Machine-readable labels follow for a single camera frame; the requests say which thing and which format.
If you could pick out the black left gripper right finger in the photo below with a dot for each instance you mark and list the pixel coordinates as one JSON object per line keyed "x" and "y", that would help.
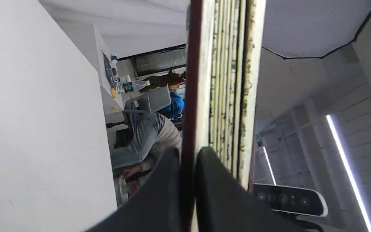
{"x": 223, "y": 205}

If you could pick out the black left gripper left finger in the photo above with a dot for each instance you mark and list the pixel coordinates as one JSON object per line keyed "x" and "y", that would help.
{"x": 155, "y": 206}

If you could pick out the cream paper folding fan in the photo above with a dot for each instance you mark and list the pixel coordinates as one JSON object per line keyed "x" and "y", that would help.
{"x": 224, "y": 42}

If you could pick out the person in grey shirt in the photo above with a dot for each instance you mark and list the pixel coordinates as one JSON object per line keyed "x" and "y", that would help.
{"x": 153, "y": 135}

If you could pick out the black webcam with white trim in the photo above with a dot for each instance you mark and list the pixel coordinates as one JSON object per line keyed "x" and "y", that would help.
{"x": 299, "y": 201}

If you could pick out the person in blue shirt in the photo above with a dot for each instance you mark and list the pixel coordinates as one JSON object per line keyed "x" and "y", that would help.
{"x": 175, "y": 108}

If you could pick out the white side table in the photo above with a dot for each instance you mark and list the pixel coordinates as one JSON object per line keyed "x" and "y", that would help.
{"x": 90, "y": 43}

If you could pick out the ceiling light strip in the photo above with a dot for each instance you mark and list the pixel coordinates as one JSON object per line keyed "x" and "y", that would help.
{"x": 348, "y": 169}

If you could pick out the white octagonal softbox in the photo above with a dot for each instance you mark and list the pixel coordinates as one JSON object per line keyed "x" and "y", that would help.
{"x": 300, "y": 29}

